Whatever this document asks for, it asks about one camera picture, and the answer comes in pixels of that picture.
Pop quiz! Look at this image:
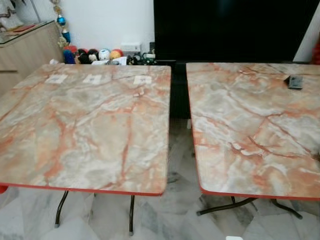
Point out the black metal table frame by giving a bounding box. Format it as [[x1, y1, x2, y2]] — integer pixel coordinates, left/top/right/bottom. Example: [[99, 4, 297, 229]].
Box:
[[53, 189, 136, 237], [196, 196, 304, 220]]

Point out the small golden trophy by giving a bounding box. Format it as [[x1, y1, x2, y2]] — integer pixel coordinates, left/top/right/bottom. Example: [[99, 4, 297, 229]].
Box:
[[57, 35, 69, 50]]

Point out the blue toy figure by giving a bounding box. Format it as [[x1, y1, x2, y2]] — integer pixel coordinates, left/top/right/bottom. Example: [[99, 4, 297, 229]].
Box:
[[62, 49, 76, 65]]

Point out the red plastic object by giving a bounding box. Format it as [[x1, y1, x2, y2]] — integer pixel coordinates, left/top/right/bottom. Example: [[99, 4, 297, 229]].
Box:
[[310, 42, 320, 66]]

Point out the orange round toy figure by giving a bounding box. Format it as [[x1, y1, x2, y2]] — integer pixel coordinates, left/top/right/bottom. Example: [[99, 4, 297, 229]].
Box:
[[110, 48, 124, 61]]

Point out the small dark grey box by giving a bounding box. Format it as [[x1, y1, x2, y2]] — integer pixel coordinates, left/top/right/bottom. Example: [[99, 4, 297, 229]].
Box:
[[283, 73, 304, 90]]

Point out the light wooden cabinet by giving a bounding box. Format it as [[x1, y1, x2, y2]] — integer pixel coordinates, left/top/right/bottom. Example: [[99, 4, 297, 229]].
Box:
[[0, 20, 64, 97]]

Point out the white paper label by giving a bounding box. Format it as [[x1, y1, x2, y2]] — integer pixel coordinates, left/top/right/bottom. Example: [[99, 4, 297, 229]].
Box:
[[44, 73, 69, 85], [132, 74, 153, 86], [82, 74, 104, 85]]

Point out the blue trophy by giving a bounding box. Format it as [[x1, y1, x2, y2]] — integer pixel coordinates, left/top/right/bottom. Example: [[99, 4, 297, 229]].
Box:
[[55, 13, 72, 45]]

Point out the white wall socket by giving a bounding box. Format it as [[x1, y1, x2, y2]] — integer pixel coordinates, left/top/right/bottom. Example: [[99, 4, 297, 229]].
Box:
[[119, 42, 143, 54]]

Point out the black television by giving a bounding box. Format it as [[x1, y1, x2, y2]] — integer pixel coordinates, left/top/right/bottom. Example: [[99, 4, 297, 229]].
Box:
[[153, 0, 320, 64]]

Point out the white round toy figure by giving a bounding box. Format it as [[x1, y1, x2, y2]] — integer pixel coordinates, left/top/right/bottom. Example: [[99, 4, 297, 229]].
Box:
[[97, 48, 111, 62]]

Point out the dark green mug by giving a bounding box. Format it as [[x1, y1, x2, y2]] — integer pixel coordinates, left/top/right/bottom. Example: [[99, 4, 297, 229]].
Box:
[[140, 53, 157, 66]]

